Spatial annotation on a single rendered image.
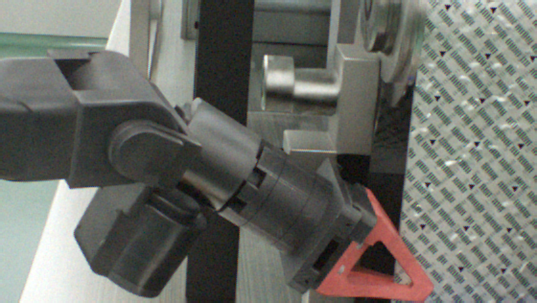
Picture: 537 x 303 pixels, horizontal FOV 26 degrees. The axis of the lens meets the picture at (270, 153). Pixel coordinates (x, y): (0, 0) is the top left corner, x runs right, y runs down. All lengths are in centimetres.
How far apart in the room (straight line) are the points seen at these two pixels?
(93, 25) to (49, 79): 574
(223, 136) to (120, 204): 8
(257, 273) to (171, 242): 48
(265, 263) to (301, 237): 50
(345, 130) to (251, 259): 44
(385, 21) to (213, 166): 15
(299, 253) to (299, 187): 4
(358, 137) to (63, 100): 25
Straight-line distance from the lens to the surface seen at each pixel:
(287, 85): 81
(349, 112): 81
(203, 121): 72
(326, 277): 75
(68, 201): 139
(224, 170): 72
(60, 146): 66
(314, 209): 73
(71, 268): 120
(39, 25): 644
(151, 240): 73
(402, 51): 74
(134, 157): 66
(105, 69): 69
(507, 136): 76
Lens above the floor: 137
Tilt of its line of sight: 17 degrees down
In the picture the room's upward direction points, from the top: 4 degrees clockwise
